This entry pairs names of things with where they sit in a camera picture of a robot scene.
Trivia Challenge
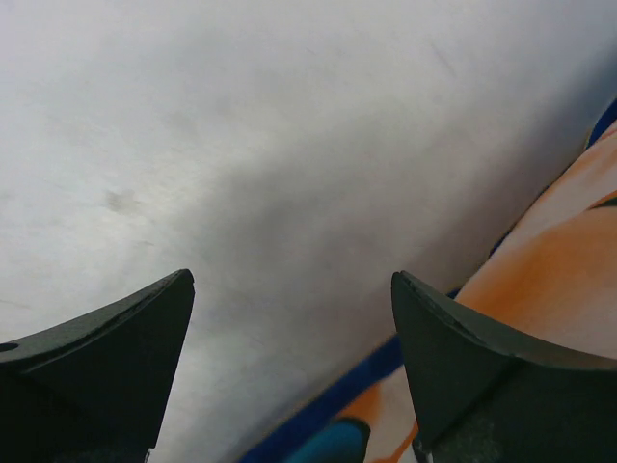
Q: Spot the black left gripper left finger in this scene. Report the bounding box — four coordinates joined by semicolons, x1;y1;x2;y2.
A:
1;269;195;462

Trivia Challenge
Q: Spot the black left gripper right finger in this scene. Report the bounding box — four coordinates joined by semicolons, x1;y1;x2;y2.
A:
391;272;616;462

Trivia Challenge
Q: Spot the blue and orange pillowcase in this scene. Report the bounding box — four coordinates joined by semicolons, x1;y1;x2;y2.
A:
244;106;616;462

